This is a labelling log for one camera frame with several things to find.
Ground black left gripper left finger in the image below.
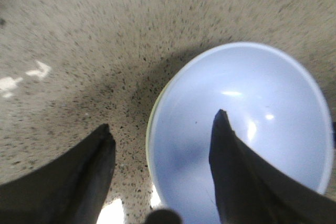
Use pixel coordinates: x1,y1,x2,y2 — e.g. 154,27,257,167
1,124,116,223

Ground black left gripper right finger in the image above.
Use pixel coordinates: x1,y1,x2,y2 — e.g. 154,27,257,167
209,110,335,223

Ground blue bowl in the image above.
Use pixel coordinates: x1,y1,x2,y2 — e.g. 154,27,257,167
155,42,334,223

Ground light green bowl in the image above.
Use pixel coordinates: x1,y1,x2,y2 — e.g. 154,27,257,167
145,85,167,185

